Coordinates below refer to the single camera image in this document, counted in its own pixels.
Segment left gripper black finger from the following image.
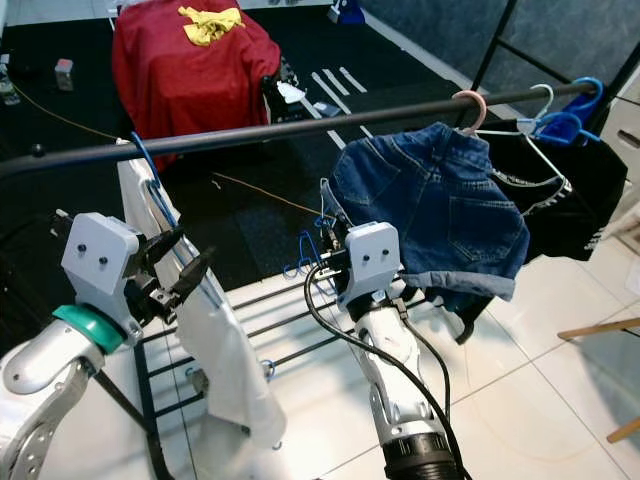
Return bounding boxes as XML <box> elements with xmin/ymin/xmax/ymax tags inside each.
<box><xmin>145</xmin><ymin>226</ymin><xmax>189</xmax><ymax>271</ymax></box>
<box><xmin>170</xmin><ymin>246</ymin><xmax>217</xmax><ymax>299</ymax></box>

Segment white t-shirt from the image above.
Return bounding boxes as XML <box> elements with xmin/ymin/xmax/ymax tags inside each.
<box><xmin>118</xmin><ymin>155</ymin><xmax>286</xmax><ymax>451</ymax></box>

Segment pink hanger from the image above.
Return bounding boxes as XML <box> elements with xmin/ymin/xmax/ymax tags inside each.
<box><xmin>450</xmin><ymin>90</ymin><xmax>488</xmax><ymax>136</ymax></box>

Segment blue denim shorts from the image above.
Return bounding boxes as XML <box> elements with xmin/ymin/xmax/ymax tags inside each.
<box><xmin>325</xmin><ymin>123</ymin><xmax>531</xmax><ymax>301</ymax></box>

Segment black device with white label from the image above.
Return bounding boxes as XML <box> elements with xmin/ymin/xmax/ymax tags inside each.
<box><xmin>260</xmin><ymin>60</ymin><xmax>311</xmax><ymax>121</ymax></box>

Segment red cloth cover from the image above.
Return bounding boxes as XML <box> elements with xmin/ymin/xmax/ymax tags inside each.
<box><xmin>112</xmin><ymin>5</ymin><xmax>281</xmax><ymax>166</ymax></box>

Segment small grey box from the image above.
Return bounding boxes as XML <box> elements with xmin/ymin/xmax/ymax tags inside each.
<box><xmin>54</xmin><ymin>58</ymin><xmax>75</xmax><ymax>92</ymax></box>

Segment yellow cloth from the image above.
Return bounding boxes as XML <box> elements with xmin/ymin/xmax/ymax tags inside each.
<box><xmin>178</xmin><ymin>6</ymin><xmax>245</xmax><ymax>47</ymax></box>

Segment blue bag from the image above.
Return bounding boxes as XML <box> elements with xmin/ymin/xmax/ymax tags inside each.
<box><xmin>328</xmin><ymin>0</ymin><xmax>367</xmax><ymax>26</ymax></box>

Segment white drawer cabinet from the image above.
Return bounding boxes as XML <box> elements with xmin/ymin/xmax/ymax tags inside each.
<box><xmin>598</xmin><ymin>95</ymin><xmax>640</xmax><ymax>251</ymax></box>

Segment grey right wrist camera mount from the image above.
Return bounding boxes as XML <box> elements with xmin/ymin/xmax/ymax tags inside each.
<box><xmin>337</xmin><ymin>222</ymin><xmax>404</xmax><ymax>309</ymax></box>

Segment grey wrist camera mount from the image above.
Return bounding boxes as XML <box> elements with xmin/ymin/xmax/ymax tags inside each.
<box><xmin>337</xmin><ymin>222</ymin><xmax>404</xmax><ymax>309</ymax></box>
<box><xmin>60</xmin><ymin>212</ymin><xmax>146</xmax><ymax>343</ymax></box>

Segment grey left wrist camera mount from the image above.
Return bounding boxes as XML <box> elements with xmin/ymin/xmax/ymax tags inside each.
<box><xmin>60</xmin><ymin>212</ymin><xmax>146</xmax><ymax>343</ymax></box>

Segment yellow cable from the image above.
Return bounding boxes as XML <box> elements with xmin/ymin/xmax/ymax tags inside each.
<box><xmin>15</xmin><ymin>88</ymin><xmax>326</xmax><ymax>216</ymax></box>

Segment white wire hanger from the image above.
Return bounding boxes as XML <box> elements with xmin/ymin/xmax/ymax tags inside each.
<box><xmin>478</xmin><ymin>84</ymin><xmax>573</xmax><ymax>213</ymax></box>

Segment black metal frame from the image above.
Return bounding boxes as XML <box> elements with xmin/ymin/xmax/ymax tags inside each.
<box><xmin>470</xmin><ymin>0</ymin><xmax>640</xmax><ymax>91</ymax></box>

